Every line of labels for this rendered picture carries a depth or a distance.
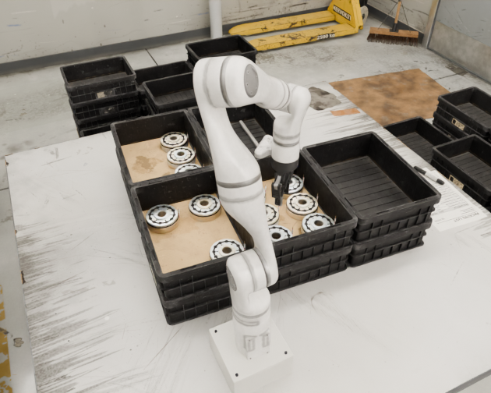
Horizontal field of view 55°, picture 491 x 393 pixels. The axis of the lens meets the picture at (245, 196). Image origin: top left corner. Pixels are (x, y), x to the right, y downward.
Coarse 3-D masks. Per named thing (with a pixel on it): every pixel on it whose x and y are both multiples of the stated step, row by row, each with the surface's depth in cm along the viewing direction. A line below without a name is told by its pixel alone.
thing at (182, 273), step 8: (208, 168) 157; (176, 176) 154; (184, 176) 154; (144, 184) 151; (152, 184) 151; (136, 200) 147; (136, 208) 143; (144, 224) 139; (144, 232) 135; (152, 248) 130; (152, 256) 128; (224, 256) 128; (200, 264) 126; (208, 264) 126; (216, 264) 127; (224, 264) 128; (160, 272) 124; (168, 272) 124; (176, 272) 124; (184, 272) 124; (192, 272) 125; (200, 272) 127; (160, 280) 124; (168, 280) 124; (176, 280) 125
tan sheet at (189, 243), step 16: (176, 208) 157; (192, 224) 152; (208, 224) 152; (224, 224) 152; (160, 240) 146; (176, 240) 146; (192, 240) 146; (208, 240) 146; (160, 256) 142; (176, 256) 142; (192, 256) 142; (208, 256) 142
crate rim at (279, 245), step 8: (256, 160) 161; (312, 168) 158; (320, 176) 154; (328, 184) 151; (336, 192) 148; (344, 208) 143; (352, 216) 140; (336, 224) 138; (344, 224) 138; (352, 224) 138; (312, 232) 135; (320, 232) 135; (328, 232) 136; (336, 232) 138; (280, 240) 133; (288, 240) 133; (296, 240) 133; (304, 240) 135; (280, 248) 133
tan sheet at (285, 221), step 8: (264, 184) 167; (304, 192) 164; (272, 200) 160; (280, 208) 157; (280, 216) 155; (288, 216) 155; (280, 224) 152; (288, 224) 152; (296, 224) 152; (296, 232) 149
